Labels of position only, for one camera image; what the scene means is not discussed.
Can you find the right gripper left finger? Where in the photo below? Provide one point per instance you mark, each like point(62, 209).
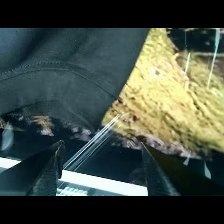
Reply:
point(36, 173)

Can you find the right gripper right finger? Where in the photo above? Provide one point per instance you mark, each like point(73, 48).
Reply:
point(180, 176)

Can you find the black garment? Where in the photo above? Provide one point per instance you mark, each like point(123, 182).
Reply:
point(66, 73)

